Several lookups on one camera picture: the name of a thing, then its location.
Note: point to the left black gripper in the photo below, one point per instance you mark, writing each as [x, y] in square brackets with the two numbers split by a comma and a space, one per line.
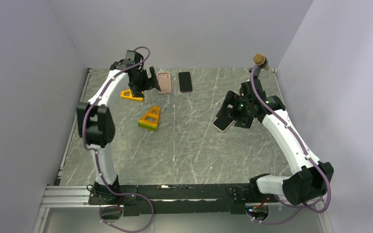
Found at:
[150, 83]

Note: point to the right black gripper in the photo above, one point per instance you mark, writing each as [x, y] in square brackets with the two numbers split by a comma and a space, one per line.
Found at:
[233, 99]

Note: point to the pink phone case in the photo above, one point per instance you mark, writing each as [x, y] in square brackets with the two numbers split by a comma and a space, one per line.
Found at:
[164, 80]

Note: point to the black phone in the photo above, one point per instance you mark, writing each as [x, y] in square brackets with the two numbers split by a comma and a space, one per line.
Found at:
[185, 83]

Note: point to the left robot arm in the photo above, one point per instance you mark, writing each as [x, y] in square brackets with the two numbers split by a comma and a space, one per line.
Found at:
[95, 123]

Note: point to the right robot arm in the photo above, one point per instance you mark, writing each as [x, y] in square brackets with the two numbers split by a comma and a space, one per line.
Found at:
[310, 177]

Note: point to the orange green triangle block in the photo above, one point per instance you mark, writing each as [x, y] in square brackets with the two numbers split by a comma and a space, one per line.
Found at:
[151, 119]

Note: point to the black microphone stand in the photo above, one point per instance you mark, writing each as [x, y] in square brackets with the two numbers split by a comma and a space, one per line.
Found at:
[254, 72]

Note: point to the black base frame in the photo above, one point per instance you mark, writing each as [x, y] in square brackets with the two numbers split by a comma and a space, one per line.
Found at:
[135, 200]

